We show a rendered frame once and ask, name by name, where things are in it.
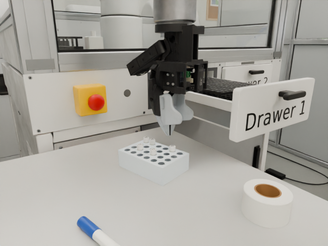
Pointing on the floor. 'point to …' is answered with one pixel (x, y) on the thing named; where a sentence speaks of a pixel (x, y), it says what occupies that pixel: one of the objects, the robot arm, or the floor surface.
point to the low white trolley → (143, 200)
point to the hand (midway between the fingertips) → (166, 128)
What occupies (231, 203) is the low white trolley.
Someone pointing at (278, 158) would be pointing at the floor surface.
